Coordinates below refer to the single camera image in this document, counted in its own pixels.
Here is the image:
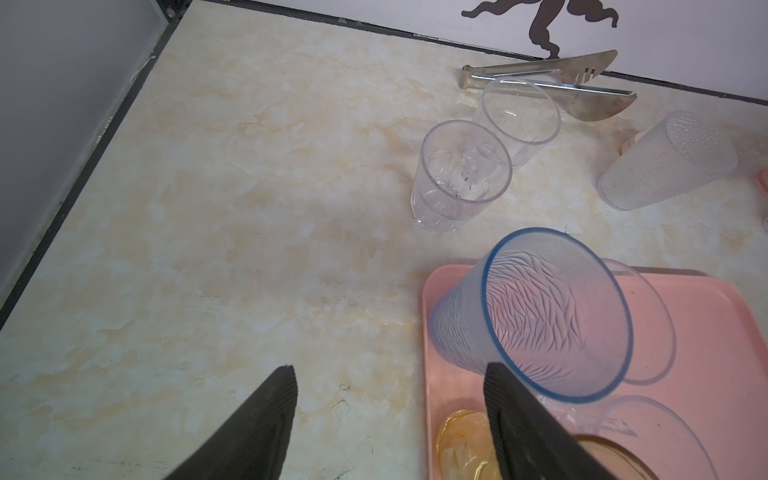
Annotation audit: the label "frosted clear cup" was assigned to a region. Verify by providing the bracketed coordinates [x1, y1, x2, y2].
[597, 111, 738, 211]

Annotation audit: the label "pink tray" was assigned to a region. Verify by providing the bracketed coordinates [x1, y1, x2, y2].
[422, 264, 767, 479]

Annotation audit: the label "clear glass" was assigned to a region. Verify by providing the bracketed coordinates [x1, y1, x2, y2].
[603, 258, 677, 386]
[473, 77, 562, 170]
[411, 119, 513, 233]

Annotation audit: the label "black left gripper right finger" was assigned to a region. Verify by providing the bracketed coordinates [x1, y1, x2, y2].
[483, 363, 613, 479]

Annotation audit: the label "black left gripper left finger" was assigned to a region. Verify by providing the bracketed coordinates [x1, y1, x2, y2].
[168, 365, 298, 479]

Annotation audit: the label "blue tall cup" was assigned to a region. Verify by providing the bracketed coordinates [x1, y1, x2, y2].
[427, 227, 634, 403]

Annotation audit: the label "yellow amber glass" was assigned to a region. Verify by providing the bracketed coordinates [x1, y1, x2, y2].
[434, 410, 658, 479]

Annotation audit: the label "metal tongs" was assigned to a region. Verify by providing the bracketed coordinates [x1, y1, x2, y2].
[459, 50, 637, 122]

